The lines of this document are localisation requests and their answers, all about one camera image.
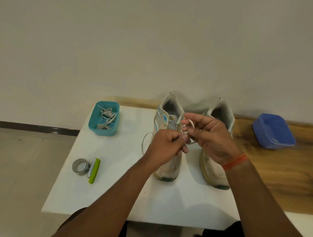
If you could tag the person's right hand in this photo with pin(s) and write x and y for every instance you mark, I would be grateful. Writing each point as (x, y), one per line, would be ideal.
(215, 139)

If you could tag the person's left hand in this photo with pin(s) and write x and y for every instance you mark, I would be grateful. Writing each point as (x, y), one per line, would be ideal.
(162, 149)

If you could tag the worn white sneaker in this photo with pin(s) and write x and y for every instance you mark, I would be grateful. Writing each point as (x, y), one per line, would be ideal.
(168, 168)
(215, 171)

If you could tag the person's right forearm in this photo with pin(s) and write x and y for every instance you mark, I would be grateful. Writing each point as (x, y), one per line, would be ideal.
(259, 202)

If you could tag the person's left forearm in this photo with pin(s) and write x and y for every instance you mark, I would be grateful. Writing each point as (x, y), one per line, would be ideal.
(105, 202)

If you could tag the orange thread wristband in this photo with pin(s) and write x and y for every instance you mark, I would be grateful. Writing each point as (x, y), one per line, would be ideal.
(234, 162)

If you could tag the blue plastic container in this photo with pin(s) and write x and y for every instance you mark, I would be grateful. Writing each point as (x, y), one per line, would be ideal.
(274, 131)

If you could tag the green utility cutter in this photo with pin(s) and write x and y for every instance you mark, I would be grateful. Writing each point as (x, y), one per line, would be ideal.
(95, 171)

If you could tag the teal plastic container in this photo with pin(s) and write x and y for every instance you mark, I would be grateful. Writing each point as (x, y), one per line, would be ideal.
(94, 124)

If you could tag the grey tape roll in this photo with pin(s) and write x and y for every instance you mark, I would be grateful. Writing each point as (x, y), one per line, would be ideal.
(76, 171)

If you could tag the black trousers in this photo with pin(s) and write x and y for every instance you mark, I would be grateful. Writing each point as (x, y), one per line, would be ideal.
(220, 230)

